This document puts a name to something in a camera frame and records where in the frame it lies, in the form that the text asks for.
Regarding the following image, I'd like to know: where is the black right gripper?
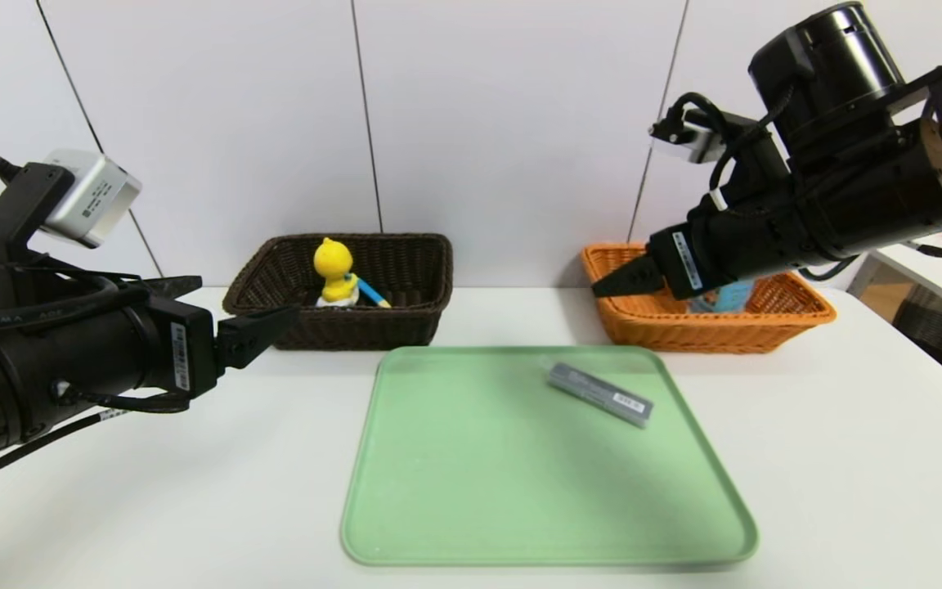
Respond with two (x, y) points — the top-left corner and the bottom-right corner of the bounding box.
(591, 181), (813, 301)

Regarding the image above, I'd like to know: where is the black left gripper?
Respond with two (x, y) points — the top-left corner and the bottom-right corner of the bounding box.
(6, 275), (302, 447)

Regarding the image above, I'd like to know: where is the clear bottle with blue cap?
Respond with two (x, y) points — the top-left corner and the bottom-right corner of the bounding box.
(688, 278), (756, 315)

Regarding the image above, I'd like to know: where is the grey pencil lead case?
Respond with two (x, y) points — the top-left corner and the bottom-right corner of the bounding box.
(547, 362), (655, 429)

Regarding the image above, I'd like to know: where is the yellow duck toy car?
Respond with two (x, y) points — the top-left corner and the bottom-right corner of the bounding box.
(312, 236), (361, 309)

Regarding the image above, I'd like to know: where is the wooden spoon with blue handle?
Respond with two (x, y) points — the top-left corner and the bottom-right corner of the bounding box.
(355, 277), (393, 310)

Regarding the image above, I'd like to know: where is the orange wicker basket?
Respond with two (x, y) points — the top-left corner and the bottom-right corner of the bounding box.
(581, 243), (837, 355)

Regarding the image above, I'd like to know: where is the dark brown wicker basket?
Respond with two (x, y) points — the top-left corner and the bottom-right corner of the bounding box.
(223, 233), (453, 351)

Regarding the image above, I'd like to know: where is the light green plastic tray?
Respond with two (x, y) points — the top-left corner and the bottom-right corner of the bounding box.
(339, 344), (760, 568)

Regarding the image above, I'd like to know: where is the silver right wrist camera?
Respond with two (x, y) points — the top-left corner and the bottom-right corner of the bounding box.
(649, 109), (735, 165)

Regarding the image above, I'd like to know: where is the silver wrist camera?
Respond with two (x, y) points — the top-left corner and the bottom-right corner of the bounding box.
(40, 149), (143, 250)
(649, 109), (735, 165)

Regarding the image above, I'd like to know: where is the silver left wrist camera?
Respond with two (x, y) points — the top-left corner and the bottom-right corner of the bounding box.
(40, 149), (143, 250)

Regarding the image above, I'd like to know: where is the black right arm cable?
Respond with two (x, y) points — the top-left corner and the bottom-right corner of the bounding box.
(667, 91), (783, 194)

